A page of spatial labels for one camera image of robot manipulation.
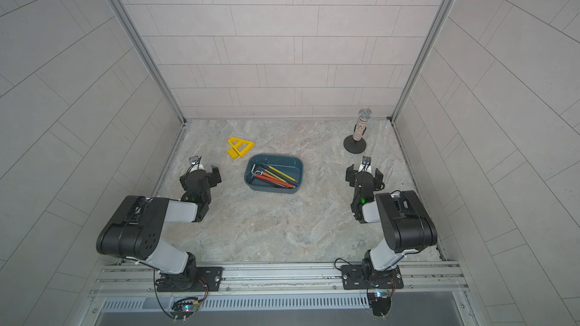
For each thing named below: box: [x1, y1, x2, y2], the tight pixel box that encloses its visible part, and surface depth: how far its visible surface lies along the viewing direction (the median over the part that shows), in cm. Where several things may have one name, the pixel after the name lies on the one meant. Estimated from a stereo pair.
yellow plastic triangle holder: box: [226, 136, 256, 160], surface depth 107 cm
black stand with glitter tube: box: [343, 107, 373, 154], surface depth 106 cm
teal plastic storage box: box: [244, 153, 305, 194], surface depth 96 cm
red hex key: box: [255, 173, 296, 189], surface depth 95 cm
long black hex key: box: [259, 163, 299, 187], surface depth 96 cm
